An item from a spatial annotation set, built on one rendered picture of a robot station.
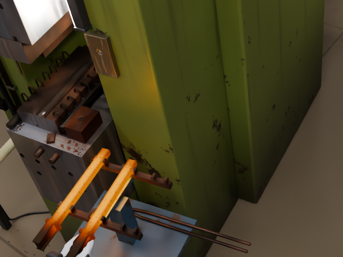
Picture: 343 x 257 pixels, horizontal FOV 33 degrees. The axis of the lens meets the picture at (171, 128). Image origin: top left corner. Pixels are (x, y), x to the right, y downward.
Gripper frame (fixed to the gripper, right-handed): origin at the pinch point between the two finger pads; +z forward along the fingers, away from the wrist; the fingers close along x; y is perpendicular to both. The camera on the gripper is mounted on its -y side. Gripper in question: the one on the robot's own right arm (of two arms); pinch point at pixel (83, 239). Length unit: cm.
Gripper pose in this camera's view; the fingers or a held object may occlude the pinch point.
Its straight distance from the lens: 183.7
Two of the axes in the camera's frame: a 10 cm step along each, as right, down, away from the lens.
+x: 8.9, 2.1, -4.0
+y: 1.5, 6.8, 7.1
